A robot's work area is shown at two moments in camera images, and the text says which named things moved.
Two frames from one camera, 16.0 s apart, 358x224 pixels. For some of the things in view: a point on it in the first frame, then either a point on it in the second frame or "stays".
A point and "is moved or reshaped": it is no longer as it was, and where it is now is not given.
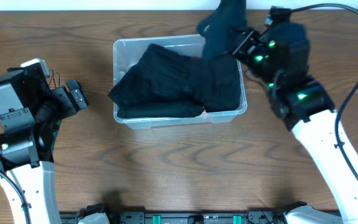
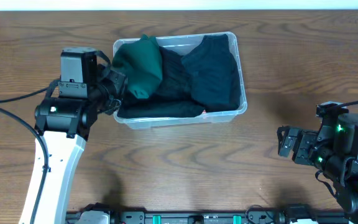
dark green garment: x=56 y=132 is moved or reshaped
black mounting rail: x=179 y=217 stays
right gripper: x=245 y=51 → x=310 y=138
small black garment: x=215 y=28 → x=213 y=70
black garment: x=157 y=86 stays
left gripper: x=71 y=98 → x=117 y=83
